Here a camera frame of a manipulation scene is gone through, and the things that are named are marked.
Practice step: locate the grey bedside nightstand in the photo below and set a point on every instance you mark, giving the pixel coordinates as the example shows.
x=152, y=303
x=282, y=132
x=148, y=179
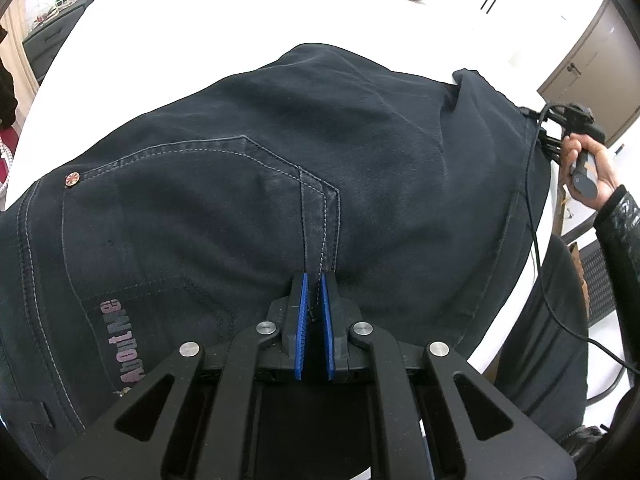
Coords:
x=42, y=44

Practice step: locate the white wire basket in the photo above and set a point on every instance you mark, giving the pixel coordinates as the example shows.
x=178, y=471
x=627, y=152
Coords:
x=62, y=4

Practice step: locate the black denim pants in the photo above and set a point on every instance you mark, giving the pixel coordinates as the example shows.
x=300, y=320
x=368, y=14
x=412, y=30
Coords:
x=187, y=222

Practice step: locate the white wardrobe with handles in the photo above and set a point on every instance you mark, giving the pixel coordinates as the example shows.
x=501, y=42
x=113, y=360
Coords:
x=521, y=41

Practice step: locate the bed with white sheet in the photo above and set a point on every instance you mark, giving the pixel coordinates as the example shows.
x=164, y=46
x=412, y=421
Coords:
x=230, y=411

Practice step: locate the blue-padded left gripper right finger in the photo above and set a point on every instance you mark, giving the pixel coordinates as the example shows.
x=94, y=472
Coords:
x=338, y=314

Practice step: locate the person's right hand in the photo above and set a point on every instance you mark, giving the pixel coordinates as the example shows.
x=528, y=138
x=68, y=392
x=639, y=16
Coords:
x=598, y=165

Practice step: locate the beige curtain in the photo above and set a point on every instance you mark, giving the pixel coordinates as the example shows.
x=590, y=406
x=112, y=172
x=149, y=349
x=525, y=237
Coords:
x=14, y=57

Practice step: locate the brown wooden door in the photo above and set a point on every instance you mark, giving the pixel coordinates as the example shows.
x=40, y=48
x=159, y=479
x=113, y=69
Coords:
x=601, y=72

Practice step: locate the black garment on rack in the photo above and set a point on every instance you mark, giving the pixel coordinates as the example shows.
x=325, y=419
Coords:
x=8, y=101

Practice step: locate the pink and white bag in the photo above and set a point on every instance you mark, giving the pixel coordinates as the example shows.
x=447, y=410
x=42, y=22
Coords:
x=8, y=144

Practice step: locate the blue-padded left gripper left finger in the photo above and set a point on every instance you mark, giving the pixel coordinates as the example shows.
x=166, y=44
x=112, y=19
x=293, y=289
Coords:
x=294, y=326

